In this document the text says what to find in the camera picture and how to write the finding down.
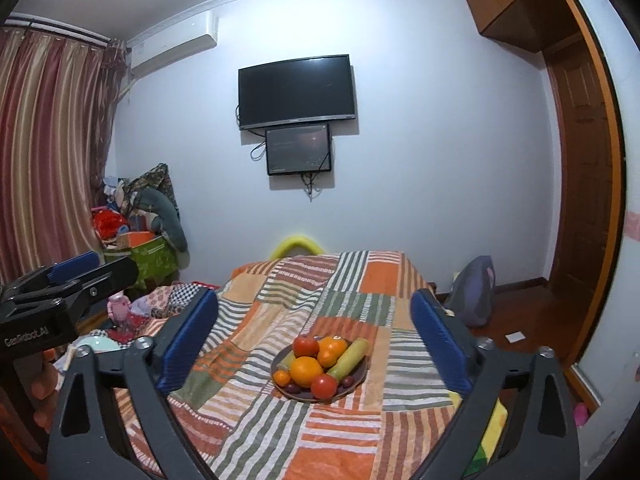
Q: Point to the dark purple plum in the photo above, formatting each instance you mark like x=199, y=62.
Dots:
x=347, y=381
x=291, y=389

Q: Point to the dark patterned cushion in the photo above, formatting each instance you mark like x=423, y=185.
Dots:
x=155, y=177

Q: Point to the black wall television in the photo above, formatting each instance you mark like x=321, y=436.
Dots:
x=295, y=90

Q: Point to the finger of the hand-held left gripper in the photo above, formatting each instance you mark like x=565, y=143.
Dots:
x=75, y=265
x=110, y=275

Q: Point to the large plain orange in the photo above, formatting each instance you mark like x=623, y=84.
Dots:
x=306, y=371

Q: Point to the small black wall monitor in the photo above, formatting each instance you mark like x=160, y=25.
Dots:
x=297, y=150

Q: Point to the green patterned storage box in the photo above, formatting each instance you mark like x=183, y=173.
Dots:
x=155, y=260

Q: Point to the red plastic bag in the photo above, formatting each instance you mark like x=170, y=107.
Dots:
x=107, y=222

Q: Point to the pink plastic item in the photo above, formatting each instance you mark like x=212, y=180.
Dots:
x=581, y=415

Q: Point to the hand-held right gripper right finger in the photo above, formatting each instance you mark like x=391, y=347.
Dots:
x=442, y=340

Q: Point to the white wardrobe sliding door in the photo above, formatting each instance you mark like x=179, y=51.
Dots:
x=607, y=385

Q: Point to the small tangerine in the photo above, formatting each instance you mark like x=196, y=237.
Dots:
x=281, y=377

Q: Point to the orange with sticker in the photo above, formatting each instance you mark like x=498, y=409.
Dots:
x=331, y=352

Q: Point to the pink toy figure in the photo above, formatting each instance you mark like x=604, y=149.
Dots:
x=120, y=307

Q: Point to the pile of clothes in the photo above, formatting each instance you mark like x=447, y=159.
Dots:
x=112, y=192

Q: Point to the checkered quilt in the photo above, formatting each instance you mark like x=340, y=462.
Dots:
x=165, y=300

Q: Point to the striped red curtain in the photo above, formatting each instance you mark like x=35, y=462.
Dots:
x=45, y=150

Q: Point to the white air conditioner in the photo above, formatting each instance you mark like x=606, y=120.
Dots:
x=170, y=45

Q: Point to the purple round plate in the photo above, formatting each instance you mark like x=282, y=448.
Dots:
x=303, y=396

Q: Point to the yellow green cloth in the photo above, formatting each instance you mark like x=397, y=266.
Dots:
x=492, y=425

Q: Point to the person's left hand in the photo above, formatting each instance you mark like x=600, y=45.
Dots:
x=42, y=385

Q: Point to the striped patchwork blanket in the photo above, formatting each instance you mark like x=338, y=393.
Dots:
x=280, y=440

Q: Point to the orange cardboard box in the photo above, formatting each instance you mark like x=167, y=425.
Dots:
x=137, y=239

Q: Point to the brown wooden door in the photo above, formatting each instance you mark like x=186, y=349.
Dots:
x=580, y=185

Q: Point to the light green plastic basin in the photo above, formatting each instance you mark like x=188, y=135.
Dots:
x=100, y=344

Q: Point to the grey plush shark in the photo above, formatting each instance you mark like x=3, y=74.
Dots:
x=167, y=215

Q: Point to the red tomato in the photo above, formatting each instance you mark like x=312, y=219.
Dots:
x=324, y=386
x=305, y=346

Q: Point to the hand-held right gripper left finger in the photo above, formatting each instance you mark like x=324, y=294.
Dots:
x=192, y=340

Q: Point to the white paper slip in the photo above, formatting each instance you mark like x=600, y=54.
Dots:
x=514, y=337

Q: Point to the dark curtain rod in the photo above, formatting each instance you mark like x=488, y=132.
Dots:
x=55, y=30

